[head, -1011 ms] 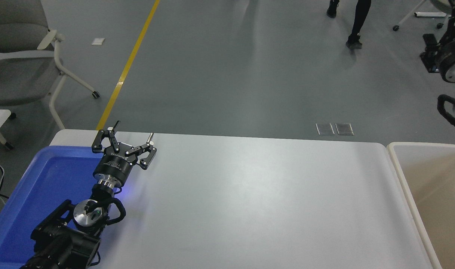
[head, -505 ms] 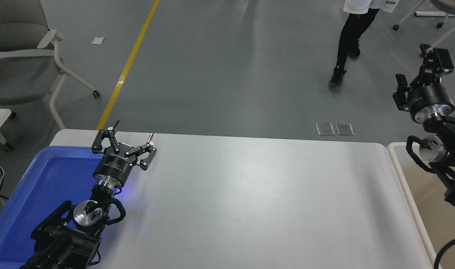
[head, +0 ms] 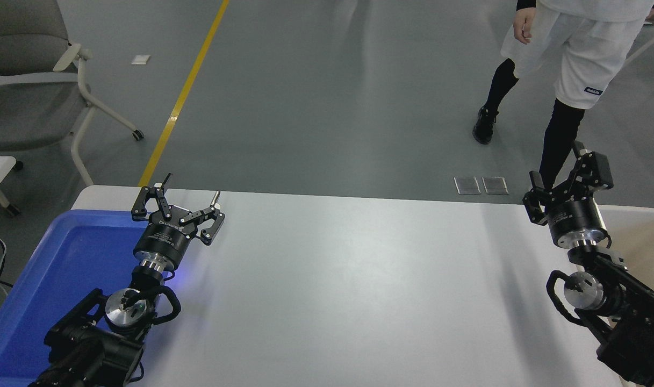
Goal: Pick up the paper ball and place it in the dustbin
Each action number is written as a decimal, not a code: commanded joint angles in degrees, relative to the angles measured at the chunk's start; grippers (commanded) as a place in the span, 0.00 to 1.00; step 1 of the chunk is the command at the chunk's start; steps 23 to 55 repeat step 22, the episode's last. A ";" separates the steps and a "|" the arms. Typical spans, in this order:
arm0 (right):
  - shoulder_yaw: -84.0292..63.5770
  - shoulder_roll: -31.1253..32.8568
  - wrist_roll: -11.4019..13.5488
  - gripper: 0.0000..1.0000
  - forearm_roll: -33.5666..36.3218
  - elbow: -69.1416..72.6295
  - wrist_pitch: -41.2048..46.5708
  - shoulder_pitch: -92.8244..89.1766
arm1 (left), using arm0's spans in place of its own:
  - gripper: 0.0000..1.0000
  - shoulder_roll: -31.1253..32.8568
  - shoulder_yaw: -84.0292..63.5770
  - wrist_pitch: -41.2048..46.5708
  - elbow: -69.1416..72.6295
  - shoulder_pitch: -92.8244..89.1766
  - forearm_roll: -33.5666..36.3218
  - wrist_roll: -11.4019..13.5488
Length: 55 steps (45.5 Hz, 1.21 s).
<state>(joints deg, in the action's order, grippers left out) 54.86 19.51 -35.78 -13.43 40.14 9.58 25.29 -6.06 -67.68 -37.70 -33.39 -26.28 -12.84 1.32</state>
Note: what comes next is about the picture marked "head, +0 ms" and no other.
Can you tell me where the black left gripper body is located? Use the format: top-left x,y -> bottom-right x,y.
133,207 -> 198,264

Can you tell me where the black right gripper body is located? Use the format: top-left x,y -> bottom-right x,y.
545,194 -> 607,241

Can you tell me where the person's hand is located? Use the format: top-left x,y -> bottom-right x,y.
512,8 -> 537,45

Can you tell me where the metal floor plate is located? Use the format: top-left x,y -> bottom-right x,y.
482,177 -> 509,196
454,177 -> 481,196

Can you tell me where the large pale bin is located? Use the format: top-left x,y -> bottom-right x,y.
560,206 -> 654,387

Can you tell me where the blue plastic tray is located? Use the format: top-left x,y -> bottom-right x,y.
0,210 -> 173,387

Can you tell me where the person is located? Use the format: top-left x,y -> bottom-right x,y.
472,0 -> 654,190

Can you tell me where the grey office chair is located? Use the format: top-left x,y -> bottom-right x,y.
0,0 -> 145,187

